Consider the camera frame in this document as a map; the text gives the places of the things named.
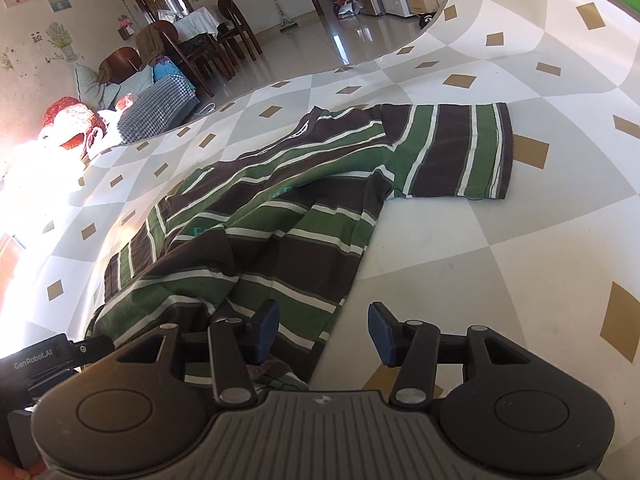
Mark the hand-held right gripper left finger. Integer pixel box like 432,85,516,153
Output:
115,300,279,407

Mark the round-backed wooden chair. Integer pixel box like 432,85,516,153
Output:
96,46,147,87

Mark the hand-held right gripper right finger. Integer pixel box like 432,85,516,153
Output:
367,302,532,408

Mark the person's left hand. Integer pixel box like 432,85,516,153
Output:
0,459,49,480

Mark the green brown striped T-shirt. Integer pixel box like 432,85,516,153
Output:
84,102,514,395

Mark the brown jacket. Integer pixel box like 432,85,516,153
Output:
134,24,169,67

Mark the blue cloth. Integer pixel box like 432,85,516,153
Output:
151,57,179,82

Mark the grey-green cushion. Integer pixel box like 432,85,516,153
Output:
74,64,152,112

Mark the red patterned blanket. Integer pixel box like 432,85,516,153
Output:
41,96,110,155

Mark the lavender wall decal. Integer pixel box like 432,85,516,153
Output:
46,21,82,64

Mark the floor mop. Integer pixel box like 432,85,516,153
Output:
259,0,299,35

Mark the dining table with white cloth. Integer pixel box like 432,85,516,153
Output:
159,6,222,37

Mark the houndstooth covered sofa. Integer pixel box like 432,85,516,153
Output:
116,75,199,142

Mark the red-brown wooden furniture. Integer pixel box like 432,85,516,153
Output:
0,231,24,312

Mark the grey white checkered tablecloth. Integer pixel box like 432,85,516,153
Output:
0,0,640,480

